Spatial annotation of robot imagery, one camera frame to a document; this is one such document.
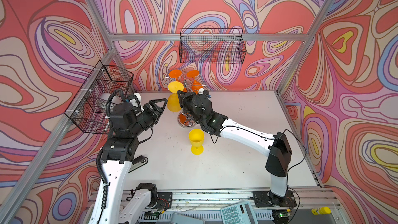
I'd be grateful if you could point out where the light yellow wine glass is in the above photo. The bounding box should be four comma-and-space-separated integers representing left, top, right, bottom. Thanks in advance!
189, 129, 205, 156

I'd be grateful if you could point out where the teal calculator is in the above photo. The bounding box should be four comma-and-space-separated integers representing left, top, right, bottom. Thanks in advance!
221, 201, 258, 224

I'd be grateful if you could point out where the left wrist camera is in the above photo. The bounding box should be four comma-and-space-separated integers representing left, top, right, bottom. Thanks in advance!
127, 93, 142, 108

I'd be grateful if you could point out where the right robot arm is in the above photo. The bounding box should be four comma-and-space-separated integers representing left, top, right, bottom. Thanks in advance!
177, 90, 292, 207

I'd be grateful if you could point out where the black wire basket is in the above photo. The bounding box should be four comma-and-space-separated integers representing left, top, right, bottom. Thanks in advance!
179, 27, 247, 64
64, 61, 134, 134

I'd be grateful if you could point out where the chrome wine glass rack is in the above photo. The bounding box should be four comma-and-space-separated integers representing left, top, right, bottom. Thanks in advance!
167, 77, 206, 129

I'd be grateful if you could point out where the grey black stapler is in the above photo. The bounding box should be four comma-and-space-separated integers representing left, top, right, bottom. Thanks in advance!
129, 157, 148, 173

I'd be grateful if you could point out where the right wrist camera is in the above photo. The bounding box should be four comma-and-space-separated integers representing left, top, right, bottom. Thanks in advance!
198, 88, 209, 95

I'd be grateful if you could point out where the dark yellow wine glass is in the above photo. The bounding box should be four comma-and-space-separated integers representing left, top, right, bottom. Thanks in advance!
167, 81, 184, 113

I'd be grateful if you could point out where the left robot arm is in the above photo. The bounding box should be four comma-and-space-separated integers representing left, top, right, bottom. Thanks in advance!
88, 89, 167, 224

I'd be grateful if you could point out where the right orange wine glass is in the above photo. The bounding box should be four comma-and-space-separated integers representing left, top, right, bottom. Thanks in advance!
187, 70, 203, 94

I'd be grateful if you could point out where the yellow capped bottle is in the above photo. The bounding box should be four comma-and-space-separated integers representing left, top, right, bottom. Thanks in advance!
312, 207, 331, 215

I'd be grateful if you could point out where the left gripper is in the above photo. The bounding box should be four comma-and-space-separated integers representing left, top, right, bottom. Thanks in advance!
127, 98, 167, 139

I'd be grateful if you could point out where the left black wire basket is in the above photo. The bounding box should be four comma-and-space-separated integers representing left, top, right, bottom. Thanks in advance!
64, 61, 134, 134

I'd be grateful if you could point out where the left orange wine glass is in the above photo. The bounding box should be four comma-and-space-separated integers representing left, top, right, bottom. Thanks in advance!
168, 69, 187, 93

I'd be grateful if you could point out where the orange wine glass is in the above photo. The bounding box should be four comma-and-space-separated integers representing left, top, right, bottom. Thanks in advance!
168, 69, 187, 93
187, 70, 203, 94

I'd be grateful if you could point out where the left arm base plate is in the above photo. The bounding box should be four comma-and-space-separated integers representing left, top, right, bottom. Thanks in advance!
146, 192, 173, 211

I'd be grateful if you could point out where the back black wire basket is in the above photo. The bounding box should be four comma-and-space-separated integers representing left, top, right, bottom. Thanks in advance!
179, 27, 247, 64

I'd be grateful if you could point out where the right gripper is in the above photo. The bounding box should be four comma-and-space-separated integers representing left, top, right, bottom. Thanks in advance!
177, 89, 204, 124

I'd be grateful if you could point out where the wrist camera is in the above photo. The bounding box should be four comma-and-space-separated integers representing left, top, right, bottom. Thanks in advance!
127, 93, 142, 108
198, 88, 209, 95

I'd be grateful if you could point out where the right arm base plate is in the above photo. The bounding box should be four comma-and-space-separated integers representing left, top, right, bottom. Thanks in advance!
250, 190, 297, 208

